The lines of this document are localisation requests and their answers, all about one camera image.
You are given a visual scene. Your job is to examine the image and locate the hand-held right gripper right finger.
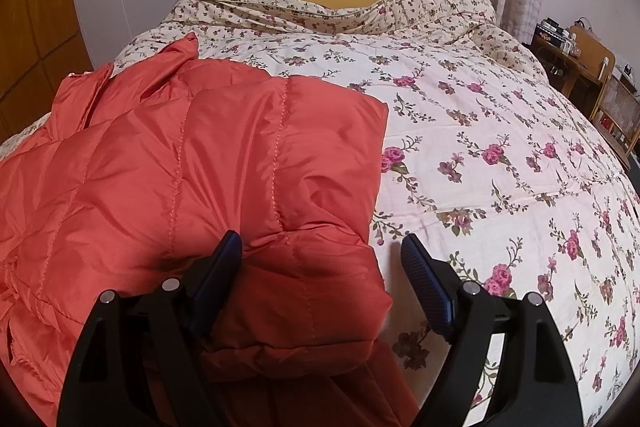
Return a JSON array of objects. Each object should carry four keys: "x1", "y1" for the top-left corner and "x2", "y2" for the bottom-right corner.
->
[{"x1": 401, "y1": 233, "x2": 586, "y2": 427}]

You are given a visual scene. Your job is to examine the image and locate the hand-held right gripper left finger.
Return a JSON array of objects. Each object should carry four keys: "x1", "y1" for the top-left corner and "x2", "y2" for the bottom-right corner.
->
[{"x1": 56, "y1": 230, "x2": 243, "y2": 427}]

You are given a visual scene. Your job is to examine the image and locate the orange quilted puffer jacket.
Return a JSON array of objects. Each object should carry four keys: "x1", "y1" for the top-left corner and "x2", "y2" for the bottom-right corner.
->
[{"x1": 0, "y1": 32, "x2": 418, "y2": 427}]

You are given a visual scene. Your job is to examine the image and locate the floral quilted bed blanket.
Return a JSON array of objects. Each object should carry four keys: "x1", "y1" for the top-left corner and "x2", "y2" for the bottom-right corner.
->
[{"x1": 0, "y1": 0, "x2": 640, "y2": 427}]

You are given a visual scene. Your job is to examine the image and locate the wooden desk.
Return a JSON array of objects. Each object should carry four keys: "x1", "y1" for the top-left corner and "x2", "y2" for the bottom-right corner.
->
[{"x1": 530, "y1": 32, "x2": 617, "y2": 112}]

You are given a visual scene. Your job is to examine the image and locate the wooden chair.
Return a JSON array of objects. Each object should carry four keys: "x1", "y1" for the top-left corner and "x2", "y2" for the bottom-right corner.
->
[{"x1": 587, "y1": 74, "x2": 640, "y2": 168}]

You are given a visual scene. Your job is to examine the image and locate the dark box on desk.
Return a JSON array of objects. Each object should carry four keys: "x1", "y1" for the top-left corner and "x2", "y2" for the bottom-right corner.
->
[{"x1": 536, "y1": 19, "x2": 572, "y2": 42}]

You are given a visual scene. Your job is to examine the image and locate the brown wooden board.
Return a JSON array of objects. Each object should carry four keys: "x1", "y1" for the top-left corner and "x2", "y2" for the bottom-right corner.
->
[{"x1": 569, "y1": 25, "x2": 616, "y2": 82}]

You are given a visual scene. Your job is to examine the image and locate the orange wooden wardrobe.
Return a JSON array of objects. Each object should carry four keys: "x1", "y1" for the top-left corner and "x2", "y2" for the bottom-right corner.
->
[{"x1": 0, "y1": 0, "x2": 96, "y2": 142}]

